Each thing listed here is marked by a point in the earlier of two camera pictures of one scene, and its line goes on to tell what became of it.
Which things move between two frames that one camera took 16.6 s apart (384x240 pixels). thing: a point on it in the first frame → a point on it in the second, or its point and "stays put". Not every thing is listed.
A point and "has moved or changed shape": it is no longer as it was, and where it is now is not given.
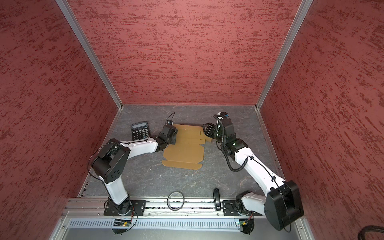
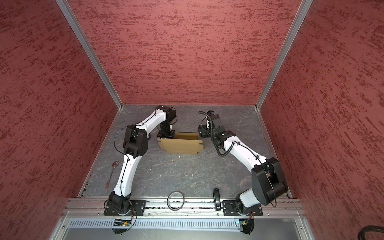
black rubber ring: (182, 202) stays put
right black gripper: (209, 129) → (202, 130)
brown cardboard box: (187, 151) has moved or changed shape
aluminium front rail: (154, 208) stays put
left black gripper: (173, 139) → (169, 136)
